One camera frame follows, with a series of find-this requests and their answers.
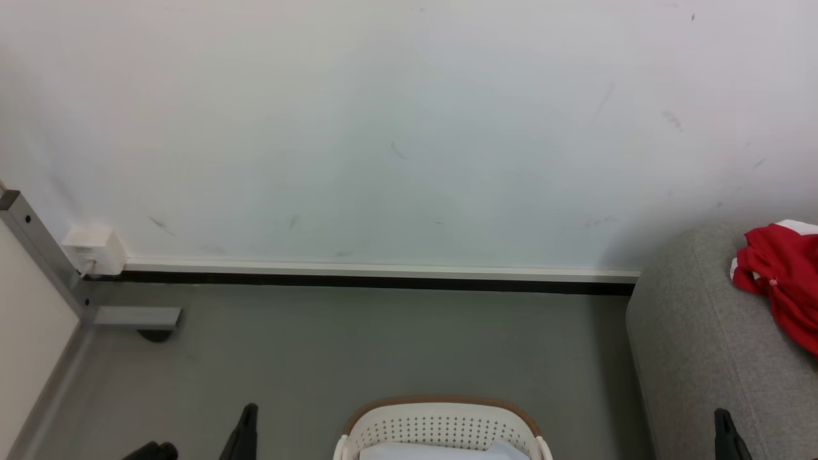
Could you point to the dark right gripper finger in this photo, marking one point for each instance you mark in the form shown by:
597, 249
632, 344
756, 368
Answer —
727, 441

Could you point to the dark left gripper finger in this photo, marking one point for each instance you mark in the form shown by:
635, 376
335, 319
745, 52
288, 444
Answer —
244, 437

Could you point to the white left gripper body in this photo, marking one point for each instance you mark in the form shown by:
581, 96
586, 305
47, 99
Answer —
156, 451

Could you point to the red and white garment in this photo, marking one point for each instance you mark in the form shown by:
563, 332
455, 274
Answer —
786, 281

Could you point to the white clothing piece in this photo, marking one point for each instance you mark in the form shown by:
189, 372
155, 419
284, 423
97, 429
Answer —
434, 452

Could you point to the white perforated laundry basket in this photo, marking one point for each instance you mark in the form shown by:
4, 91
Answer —
441, 425

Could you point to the grey fabric sofa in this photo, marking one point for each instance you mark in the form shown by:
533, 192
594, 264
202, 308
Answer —
703, 358

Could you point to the black partition foot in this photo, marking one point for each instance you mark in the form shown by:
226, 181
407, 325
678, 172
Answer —
155, 335

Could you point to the beige partition panel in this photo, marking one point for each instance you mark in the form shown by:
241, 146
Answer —
32, 319

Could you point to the white and black baseboard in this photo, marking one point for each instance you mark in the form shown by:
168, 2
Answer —
383, 273

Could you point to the grey metal partition frame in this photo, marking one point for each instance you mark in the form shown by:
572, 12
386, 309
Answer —
134, 316

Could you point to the white wall socket box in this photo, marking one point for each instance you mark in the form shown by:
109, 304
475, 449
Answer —
96, 246

